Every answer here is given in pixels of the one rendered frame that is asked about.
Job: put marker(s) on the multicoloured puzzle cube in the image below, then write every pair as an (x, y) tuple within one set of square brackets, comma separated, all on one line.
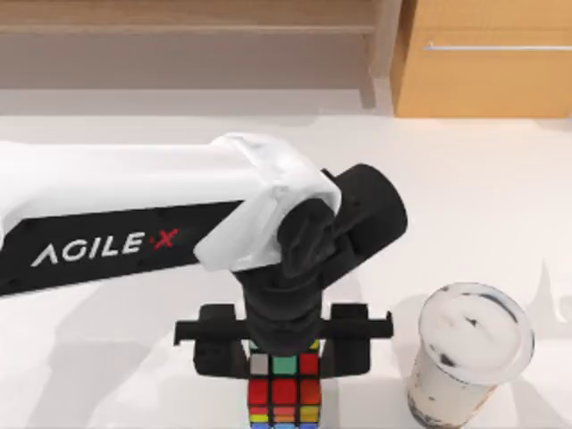
[(286, 389)]

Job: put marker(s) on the milk tea plastic cup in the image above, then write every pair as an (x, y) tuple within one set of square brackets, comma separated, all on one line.
[(465, 353)]

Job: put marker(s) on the wooden open shelves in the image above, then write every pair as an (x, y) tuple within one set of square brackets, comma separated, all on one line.
[(179, 53)]

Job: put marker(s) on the wooden cupboard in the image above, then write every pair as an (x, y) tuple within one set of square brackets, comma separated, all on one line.
[(482, 85)]

